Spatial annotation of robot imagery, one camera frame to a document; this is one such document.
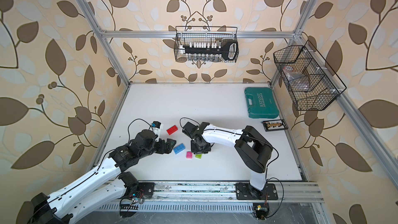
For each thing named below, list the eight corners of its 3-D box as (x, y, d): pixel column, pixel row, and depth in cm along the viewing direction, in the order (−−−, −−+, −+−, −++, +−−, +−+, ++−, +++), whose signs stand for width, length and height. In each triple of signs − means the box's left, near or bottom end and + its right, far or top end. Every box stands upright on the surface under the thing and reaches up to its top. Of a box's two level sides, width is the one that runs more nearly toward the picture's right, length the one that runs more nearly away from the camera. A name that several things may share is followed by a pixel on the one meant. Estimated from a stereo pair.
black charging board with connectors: (265, 131, 97) (267, 129, 94) (262, 123, 101) (263, 120, 98) (285, 129, 98) (287, 126, 95) (281, 121, 102) (283, 118, 99)
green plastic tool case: (249, 120, 103) (251, 114, 98) (243, 93, 119) (245, 87, 114) (277, 120, 103) (281, 114, 98) (268, 93, 119) (271, 87, 114)
